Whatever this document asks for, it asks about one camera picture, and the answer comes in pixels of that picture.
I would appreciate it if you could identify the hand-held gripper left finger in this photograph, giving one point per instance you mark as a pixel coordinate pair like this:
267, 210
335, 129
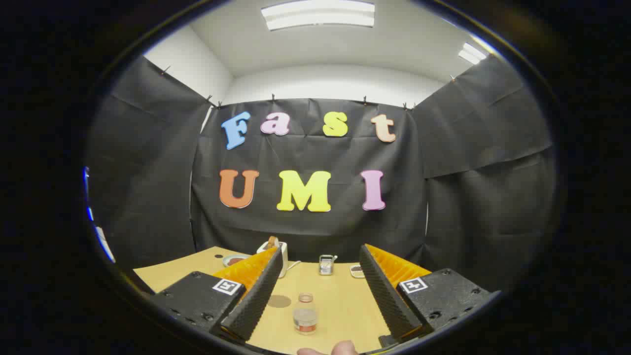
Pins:
256, 296

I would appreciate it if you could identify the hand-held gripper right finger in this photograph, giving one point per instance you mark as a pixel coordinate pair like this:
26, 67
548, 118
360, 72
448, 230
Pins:
384, 296

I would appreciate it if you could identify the round brown coaster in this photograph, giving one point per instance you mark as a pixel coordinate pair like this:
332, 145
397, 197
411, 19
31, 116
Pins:
279, 301

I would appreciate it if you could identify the clear juice bottle red label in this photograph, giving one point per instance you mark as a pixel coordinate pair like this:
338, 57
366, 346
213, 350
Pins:
305, 318

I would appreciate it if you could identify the small white dish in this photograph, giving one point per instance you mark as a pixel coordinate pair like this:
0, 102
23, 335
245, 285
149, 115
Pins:
356, 271

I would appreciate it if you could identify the wooden table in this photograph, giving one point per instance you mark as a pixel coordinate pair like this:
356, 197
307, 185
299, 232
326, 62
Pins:
340, 305

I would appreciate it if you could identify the small green plate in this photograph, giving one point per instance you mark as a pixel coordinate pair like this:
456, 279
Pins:
227, 258

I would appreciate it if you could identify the white toaster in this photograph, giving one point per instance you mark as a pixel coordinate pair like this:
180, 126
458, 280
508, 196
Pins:
262, 248

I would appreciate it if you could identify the bread slice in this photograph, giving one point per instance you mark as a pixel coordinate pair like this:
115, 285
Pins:
272, 242

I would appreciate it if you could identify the small metal basket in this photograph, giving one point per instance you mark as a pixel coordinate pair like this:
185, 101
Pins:
325, 266

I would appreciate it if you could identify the small ceiling light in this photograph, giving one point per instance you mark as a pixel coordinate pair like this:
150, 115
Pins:
472, 53

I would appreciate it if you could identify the long ceiling light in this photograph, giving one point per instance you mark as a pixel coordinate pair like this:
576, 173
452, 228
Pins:
318, 15

